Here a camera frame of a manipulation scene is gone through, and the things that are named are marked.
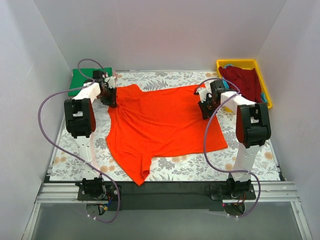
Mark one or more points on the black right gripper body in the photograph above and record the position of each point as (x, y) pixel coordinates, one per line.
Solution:
(206, 110)

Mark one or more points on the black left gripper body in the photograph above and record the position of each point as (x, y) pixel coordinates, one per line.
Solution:
(110, 97)

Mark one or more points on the orange t shirt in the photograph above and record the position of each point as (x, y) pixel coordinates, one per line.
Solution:
(148, 124)

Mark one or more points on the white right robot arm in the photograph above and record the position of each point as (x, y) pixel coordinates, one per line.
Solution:
(252, 129)

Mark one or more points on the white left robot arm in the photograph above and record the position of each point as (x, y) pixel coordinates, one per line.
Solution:
(80, 122)

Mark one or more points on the folded pink t shirt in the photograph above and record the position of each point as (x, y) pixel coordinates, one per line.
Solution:
(115, 75)

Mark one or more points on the folded green t shirt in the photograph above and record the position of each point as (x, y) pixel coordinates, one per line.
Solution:
(78, 79)

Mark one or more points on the dark red t shirt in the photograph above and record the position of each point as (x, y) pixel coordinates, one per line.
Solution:
(242, 80)

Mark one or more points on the yellow plastic bin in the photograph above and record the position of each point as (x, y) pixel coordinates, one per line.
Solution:
(246, 75)

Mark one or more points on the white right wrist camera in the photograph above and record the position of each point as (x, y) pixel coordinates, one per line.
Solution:
(203, 93)

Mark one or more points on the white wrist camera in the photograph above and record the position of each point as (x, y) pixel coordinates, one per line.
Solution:
(109, 81)
(203, 93)

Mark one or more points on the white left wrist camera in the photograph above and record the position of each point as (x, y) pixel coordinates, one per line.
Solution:
(109, 81)

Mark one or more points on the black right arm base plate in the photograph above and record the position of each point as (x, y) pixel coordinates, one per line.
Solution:
(220, 191)

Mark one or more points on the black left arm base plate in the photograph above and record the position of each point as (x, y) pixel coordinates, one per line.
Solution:
(110, 192)

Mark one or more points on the aluminium frame rail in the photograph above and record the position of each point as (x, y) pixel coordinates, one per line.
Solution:
(168, 211)

